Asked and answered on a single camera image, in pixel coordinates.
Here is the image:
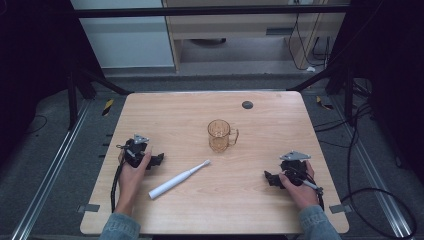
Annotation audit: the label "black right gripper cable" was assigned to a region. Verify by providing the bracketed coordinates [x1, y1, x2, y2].
[313, 186, 326, 212]

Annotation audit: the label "grey table bracket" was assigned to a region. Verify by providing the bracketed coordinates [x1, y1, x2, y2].
[76, 203, 101, 214]
[328, 203, 353, 215]

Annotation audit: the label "yellow black hazard tape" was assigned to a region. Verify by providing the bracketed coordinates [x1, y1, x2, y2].
[101, 98, 115, 117]
[315, 95, 335, 111]

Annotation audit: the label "person's left hand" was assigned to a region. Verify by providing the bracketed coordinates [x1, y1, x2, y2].
[117, 146, 153, 202]

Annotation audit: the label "white cabinet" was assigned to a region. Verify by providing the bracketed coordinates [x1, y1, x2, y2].
[70, 0, 176, 70]

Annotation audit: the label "clear amber cup with handle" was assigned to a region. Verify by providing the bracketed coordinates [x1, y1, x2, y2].
[207, 119, 240, 154]

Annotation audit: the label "light wooden desk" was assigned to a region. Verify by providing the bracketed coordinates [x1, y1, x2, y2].
[161, 0, 352, 73]

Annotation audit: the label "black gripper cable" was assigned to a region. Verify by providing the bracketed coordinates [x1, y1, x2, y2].
[313, 186, 326, 212]
[110, 159, 126, 213]

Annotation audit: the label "black looped floor cable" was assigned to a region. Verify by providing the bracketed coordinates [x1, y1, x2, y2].
[339, 99, 418, 240]

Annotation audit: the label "aluminium floor rail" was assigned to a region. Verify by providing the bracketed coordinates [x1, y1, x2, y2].
[332, 95, 415, 240]
[9, 99, 92, 240]

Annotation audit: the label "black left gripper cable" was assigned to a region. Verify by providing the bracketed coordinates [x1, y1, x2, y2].
[110, 159, 126, 213]

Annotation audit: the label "black horizontal frame bar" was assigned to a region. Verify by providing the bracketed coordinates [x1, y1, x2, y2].
[71, 4, 350, 19]

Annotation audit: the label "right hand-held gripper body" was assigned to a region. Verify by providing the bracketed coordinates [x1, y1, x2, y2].
[279, 150, 325, 195]

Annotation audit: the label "person's right hand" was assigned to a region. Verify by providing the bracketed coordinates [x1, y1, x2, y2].
[278, 160, 320, 210]

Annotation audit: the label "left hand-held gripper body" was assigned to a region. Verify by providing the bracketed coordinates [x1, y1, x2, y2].
[116, 133, 151, 169]

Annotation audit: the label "black hanging desk cables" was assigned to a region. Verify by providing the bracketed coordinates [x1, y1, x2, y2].
[287, 0, 334, 72]

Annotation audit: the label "white electric toothbrush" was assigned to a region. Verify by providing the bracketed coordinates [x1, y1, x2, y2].
[148, 159, 212, 201]

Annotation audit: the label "black metal stand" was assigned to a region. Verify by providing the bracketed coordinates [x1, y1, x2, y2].
[287, 58, 357, 127]
[65, 61, 134, 132]

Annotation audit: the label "thin black floor cable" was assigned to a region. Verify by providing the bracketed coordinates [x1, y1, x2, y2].
[23, 114, 49, 136]

